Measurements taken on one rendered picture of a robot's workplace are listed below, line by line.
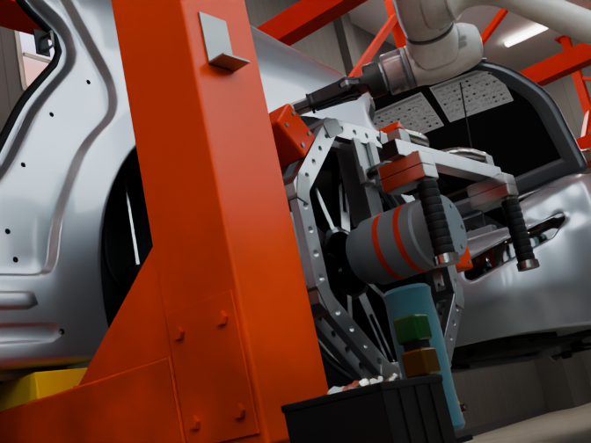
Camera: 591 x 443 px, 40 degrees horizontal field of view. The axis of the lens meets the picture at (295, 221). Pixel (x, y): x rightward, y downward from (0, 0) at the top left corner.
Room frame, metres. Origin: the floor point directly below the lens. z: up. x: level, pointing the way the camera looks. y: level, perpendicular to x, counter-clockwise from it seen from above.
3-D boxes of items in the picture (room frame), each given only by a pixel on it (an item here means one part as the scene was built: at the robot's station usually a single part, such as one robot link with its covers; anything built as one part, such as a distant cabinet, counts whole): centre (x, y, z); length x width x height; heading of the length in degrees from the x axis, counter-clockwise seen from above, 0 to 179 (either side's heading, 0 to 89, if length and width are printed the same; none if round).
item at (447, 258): (1.37, -0.24, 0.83); 0.04 x 0.04 x 0.16
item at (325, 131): (1.64, -0.15, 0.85); 0.54 x 0.07 x 0.54; 143
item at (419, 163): (1.38, -0.21, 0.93); 0.09 x 0.05 x 0.05; 53
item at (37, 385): (1.54, 0.52, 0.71); 0.14 x 0.14 x 0.05; 53
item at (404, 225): (1.60, -0.21, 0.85); 0.21 x 0.14 x 0.14; 53
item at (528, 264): (1.64, -0.44, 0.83); 0.04 x 0.04 x 0.16
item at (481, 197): (1.66, -0.41, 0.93); 0.09 x 0.05 x 0.05; 53
